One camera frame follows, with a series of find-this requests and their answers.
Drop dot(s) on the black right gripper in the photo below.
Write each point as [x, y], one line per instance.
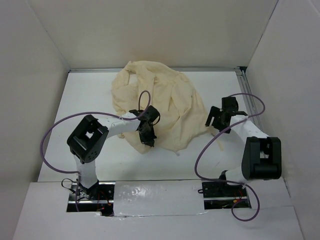
[215, 111]

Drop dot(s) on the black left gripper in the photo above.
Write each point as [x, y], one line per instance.
[149, 140]

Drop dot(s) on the cream yellow jacket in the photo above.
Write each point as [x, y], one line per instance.
[182, 111]

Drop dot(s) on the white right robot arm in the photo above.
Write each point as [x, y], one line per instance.
[262, 154]

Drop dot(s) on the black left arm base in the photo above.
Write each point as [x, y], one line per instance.
[98, 198]

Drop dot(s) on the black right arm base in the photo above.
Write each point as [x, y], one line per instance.
[220, 195]

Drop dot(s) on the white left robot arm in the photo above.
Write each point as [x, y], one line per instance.
[88, 138]

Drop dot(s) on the aluminium frame rail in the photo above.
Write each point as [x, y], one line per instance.
[252, 104]

